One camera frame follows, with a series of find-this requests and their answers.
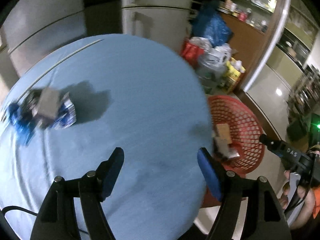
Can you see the light blue tablecloth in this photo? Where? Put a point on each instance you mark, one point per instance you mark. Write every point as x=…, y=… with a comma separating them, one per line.
x=128, y=92

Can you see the dark blue plastic bag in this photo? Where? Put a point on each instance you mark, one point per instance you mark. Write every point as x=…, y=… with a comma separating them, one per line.
x=210, y=25

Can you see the metal dish rack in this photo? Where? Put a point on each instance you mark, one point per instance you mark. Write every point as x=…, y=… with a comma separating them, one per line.
x=302, y=103

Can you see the clear water jug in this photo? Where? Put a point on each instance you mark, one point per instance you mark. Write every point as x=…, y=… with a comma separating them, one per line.
x=211, y=66

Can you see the grey refrigerator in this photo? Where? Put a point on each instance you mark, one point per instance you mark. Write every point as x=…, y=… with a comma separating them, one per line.
x=35, y=28

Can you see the white plastic bag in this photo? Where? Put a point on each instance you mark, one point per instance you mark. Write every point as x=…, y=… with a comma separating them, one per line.
x=205, y=44

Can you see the red paper bag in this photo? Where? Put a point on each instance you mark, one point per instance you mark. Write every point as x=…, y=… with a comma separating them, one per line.
x=191, y=53

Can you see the silver two-door refrigerator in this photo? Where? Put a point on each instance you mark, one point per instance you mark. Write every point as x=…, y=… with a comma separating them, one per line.
x=163, y=21

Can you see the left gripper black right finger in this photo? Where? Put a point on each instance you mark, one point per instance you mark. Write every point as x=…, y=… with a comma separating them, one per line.
x=264, y=215

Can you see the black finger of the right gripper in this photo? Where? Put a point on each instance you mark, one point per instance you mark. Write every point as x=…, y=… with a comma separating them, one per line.
x=278, y=147

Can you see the yellow printed bag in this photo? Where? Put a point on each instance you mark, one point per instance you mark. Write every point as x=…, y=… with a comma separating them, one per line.
x=233, y=75

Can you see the red plastic laundry basket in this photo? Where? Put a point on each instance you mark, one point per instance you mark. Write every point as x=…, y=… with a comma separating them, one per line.
x=244, y=129

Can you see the brown wooden cabinet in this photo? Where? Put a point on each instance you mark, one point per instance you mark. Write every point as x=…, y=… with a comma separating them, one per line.
x=247, y=41

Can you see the small brown cardboard box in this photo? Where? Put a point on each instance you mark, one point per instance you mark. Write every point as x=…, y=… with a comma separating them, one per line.
x=223, y=133

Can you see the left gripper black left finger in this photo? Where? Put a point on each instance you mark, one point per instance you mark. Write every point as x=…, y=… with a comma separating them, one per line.
x=57, y=218

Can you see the grey cardboard box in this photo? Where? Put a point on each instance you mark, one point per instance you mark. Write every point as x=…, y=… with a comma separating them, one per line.
x=46, y=108

